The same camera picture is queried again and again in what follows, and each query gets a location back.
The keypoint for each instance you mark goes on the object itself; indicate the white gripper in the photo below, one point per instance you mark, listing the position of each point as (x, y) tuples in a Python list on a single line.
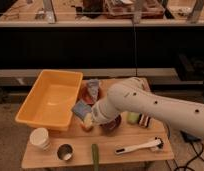
[(100, 112)]

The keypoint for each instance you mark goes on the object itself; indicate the blue sponge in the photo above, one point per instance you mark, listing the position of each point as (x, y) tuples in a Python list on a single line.
[(81, 109)]

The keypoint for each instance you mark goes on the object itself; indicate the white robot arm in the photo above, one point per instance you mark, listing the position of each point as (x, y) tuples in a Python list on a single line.
[(128, 95)]

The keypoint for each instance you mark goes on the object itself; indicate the small metal cup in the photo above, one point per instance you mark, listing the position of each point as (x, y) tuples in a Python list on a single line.
[(65, 152)]

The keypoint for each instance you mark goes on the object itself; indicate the white paper cup stack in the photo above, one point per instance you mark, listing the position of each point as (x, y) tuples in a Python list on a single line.
[(40, 138)]

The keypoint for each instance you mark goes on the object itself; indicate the dark purple bowl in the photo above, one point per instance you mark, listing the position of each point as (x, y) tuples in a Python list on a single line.
[(111, 126)]

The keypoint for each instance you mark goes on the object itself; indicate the yellow round fruit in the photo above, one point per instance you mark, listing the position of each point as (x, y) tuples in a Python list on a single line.
[(87, 124)]

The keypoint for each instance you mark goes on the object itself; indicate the orange plate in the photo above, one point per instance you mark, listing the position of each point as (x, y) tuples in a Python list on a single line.
[(84, 95)]

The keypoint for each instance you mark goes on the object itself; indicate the grey crumpled cloth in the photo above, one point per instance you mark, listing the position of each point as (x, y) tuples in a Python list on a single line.
[(93, 89)]

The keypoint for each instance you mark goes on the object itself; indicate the wooden table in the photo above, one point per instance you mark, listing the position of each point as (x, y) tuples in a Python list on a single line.
[(81, 142)]

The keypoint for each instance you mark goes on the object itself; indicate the striped toy cake slice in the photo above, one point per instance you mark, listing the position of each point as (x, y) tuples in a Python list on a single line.
[(144, 121)]

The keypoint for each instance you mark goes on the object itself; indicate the yellow plastic bin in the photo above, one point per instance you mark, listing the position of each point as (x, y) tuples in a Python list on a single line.
[(50, 100)]

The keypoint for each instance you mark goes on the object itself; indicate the black power box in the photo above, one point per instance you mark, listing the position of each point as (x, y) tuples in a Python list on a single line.
[(189, 138)]

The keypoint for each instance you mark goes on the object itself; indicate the white handled brush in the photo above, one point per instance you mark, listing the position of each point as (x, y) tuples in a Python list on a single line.
[(150, 144)]

